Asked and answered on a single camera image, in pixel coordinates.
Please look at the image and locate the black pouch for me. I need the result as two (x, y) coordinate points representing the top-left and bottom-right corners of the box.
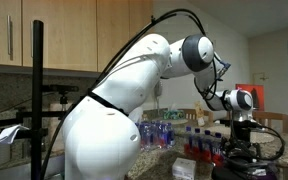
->
(212, 166), (248, 180)

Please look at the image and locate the white rounded container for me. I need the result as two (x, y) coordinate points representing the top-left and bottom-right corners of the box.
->
(129, 106), (144, 124)

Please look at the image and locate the black camera stand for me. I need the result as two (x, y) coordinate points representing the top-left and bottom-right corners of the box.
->
(0, 19), (67, 180)

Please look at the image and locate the silver cabinet handle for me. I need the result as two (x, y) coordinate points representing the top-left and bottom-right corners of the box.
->
(6, 14), (14, 57)

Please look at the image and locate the wooden wall cabinet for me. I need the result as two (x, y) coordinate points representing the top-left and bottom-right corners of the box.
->
(0, 0), (155, 79)

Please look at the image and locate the black cable bundle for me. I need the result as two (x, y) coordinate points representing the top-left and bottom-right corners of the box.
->
(38, 8), (287, 180)

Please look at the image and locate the purple plastic package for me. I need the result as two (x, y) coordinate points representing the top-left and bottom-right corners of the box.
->
(217, 156), (280, 180)

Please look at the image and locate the grey wall phone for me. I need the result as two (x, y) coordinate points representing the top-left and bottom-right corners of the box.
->
(154, 79), (164, 100)

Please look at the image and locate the green tissue box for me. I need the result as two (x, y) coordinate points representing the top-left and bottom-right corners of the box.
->
(163, 109), (186, 121)

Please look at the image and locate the small blue water bottle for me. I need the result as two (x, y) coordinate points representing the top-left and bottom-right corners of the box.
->
(156, 121), (167, 150)
(164, 122), (177, 149)
(139, 120), (151, 150)
(148, 120), (158, 150)

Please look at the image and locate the wall crucifix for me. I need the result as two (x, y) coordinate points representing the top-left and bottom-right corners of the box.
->
(254, 72), (269, 84)

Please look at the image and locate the small white cardboard box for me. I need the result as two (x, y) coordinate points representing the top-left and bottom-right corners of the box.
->
(171, 157), (197, 180)

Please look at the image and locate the narrow wooden chair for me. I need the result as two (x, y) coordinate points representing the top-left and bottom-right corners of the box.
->
(180, 108), (214, 127)

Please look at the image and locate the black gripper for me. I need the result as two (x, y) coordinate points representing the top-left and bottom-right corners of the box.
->
(228, 120), (261, 157)

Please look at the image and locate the Fiji water bottle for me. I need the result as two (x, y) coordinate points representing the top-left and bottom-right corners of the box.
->
(183, 125), (194, 155)
(202, 129), (214, 163)
(192, 127), (204, 159)
(212, 132), (227, 167)

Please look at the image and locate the folded white paper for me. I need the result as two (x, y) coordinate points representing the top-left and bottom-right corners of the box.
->
(0, 124), (30, 145)

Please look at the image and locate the red poster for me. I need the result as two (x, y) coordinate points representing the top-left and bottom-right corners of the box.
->
(235, 83), (265, 112)

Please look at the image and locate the wooden figurine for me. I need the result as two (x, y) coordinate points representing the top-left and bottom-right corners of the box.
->
(194, 101), (206, 127)

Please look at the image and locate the black stereo camera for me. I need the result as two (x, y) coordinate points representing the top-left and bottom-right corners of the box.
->
(43, 84), (80, 105)

